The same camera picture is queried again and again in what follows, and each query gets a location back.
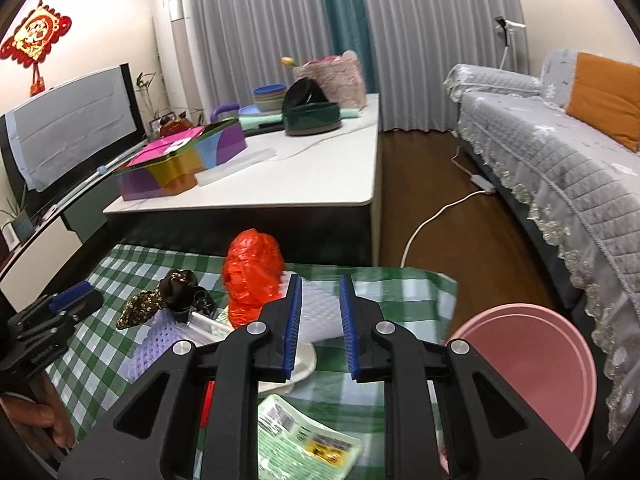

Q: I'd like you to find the small potted plant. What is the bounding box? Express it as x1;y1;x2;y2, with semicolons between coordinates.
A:
0;184;37;249

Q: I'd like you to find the blue plate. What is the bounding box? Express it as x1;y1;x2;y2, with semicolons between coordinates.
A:
237;104;284;119

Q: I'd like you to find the white standing steamer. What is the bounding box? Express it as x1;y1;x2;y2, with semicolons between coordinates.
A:
494;16;527;72

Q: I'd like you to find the colourful tin box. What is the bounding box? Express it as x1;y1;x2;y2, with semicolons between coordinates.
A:
112;120;249;202

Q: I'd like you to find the person's left hand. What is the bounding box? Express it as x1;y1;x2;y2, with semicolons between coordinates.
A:
0;372;76;451

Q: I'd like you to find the teal curtain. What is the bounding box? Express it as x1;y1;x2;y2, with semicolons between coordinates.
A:
316;0;377;96

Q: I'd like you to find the white power cable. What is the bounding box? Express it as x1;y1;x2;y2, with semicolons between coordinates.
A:
400;191;484;269

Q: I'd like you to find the black television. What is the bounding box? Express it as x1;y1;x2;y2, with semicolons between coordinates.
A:
0;63;149;212

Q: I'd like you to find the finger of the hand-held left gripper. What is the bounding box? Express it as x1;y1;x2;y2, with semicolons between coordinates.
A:
12;291;104;343
50;281;93;311

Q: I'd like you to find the grey television cover cloth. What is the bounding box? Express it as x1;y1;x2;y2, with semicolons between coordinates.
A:
6;65;144;192

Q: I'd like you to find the television cabinet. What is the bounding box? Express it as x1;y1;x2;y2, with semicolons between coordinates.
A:
0;160;132;311

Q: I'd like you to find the stack of coloured bowls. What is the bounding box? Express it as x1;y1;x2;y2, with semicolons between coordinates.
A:
252;83;289;111

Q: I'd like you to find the clear plastic packet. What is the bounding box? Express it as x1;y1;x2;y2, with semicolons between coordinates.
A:
189;310;236;347

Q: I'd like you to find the white standing air conditioner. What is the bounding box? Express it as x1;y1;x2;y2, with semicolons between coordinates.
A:
152;0;207;127

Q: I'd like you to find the floral fabric hair bow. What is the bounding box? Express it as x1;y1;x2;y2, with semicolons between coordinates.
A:
116;268;202;330

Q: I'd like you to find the dark green round box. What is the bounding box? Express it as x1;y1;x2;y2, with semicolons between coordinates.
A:
283;102;342;138

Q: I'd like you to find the black strap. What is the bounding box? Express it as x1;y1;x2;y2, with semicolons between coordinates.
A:
175;287;217;322

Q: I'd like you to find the red knot wall decoration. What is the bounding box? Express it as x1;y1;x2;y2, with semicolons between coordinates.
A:
0;0;74;99

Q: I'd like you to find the grey curtain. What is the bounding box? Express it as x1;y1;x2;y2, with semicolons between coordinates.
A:
177;0;335;113
352;0;532;134

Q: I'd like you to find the red plastic bag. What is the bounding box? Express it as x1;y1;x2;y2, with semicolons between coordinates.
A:
221;228;287;330

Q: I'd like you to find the green printed packet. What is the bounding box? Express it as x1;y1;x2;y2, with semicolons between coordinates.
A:
257;394;362;479

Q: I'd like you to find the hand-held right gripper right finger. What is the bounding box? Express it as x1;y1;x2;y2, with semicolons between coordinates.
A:
339;274;586;480

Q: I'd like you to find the white power strip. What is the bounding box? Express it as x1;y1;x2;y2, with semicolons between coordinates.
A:
467;174;497;195

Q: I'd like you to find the mint green cloth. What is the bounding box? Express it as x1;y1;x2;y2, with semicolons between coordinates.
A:
237;108;362;134

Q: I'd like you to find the dark teapot ornament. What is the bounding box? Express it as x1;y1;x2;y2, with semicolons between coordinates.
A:
159;112;194;137

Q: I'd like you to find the orange cushion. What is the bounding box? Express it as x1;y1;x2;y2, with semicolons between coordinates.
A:
565;52;640;154

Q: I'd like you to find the purple handled container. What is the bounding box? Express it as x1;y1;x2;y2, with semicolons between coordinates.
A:
210;102;241;122

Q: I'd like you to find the red packet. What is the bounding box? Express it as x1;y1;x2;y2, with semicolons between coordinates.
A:
199;381;217;429

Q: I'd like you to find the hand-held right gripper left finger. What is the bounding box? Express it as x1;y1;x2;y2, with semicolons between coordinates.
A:
56;274;304;480

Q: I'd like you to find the bamboo plant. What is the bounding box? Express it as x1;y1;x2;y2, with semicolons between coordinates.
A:
135;71;167;132

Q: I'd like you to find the green checked tablecloth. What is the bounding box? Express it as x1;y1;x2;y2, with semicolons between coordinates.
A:
45;244;460;480

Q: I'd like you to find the white coffee table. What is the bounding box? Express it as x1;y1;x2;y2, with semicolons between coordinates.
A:
102;92;382;267

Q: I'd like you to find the grey quilted covered sofa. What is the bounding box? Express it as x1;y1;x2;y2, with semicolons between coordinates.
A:
442;49;640;447

